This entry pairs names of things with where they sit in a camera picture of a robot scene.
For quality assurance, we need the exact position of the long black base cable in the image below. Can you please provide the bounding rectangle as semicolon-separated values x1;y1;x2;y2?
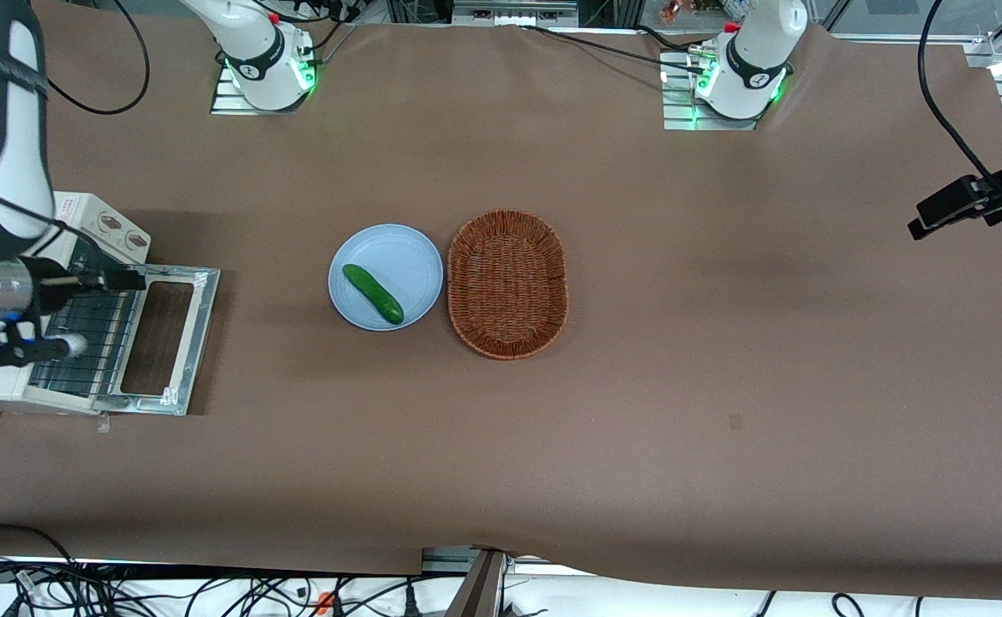
518;24;707;74

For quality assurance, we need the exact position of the brown paper table cover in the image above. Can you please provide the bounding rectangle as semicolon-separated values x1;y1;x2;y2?
0;13;1002;601

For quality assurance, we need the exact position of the white toaster oven body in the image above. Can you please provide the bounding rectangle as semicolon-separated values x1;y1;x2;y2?
0;193;152;416

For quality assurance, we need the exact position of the short black base cable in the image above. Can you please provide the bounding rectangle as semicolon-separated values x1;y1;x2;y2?
636;24;716;57

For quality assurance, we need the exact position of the black looped floor cable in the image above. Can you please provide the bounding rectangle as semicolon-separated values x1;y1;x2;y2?
0;524;77;571

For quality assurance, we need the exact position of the dark angled post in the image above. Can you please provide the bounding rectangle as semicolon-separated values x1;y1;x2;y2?
445;551;506;617

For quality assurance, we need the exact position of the brown oval wicker basket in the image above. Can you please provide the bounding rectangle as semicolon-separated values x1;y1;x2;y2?
447;209;569;361

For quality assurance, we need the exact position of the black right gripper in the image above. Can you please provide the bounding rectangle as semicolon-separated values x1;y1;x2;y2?
29;260;147;316

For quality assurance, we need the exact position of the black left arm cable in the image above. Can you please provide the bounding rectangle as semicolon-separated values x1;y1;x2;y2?
918;0;1002;211

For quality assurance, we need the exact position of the light blue round plate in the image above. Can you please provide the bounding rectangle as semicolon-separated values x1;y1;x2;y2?
327;224;445;332

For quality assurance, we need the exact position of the grey background device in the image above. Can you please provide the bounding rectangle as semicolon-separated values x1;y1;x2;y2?
452;0;579;27

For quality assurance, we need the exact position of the aluminium extrusion bracket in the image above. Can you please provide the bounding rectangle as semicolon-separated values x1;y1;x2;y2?
422;546;514;573

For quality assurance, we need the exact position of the wire oven rack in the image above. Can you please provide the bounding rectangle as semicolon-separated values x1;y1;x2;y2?
33;287;140;399

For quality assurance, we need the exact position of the green cucumber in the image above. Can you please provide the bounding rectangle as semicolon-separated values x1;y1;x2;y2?
342;264;405;325

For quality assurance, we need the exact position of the black cable at arm base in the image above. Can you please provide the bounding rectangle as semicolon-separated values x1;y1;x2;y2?
310;15;360;65

